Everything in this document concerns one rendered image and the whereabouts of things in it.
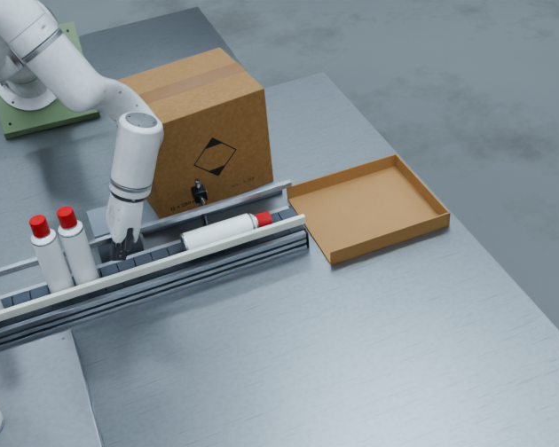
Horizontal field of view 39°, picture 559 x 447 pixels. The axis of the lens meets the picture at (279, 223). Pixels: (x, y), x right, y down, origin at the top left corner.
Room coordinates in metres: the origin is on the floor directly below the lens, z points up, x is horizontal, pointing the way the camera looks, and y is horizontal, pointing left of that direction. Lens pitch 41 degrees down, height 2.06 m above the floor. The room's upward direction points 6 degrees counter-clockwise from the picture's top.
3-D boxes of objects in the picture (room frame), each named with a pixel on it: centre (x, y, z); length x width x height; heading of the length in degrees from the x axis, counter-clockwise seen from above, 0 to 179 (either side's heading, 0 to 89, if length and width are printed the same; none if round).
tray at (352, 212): (1.43, -0.21, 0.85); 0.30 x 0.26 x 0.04; 108
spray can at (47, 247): (1.21, 0.47, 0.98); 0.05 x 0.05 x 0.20
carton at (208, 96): (1.61, 0.19, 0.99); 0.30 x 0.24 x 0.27; 115
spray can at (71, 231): (1.23, 0.42, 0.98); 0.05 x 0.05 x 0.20
